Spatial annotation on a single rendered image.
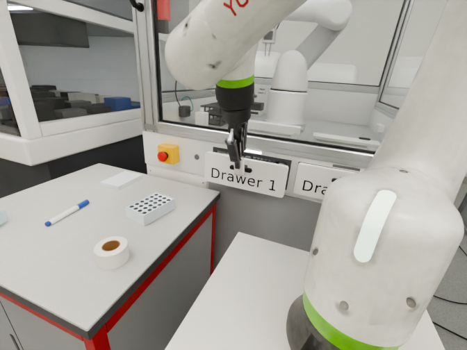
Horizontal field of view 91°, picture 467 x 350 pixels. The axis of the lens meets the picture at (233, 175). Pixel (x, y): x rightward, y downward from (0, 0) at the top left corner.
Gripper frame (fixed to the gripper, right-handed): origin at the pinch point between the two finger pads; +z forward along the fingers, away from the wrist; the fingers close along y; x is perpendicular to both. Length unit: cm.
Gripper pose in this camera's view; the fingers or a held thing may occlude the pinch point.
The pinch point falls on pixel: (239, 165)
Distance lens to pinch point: 71.9
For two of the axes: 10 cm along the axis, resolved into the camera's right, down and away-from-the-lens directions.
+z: 0.6, 7.4, 6.7
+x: 9.4, 1.9, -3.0
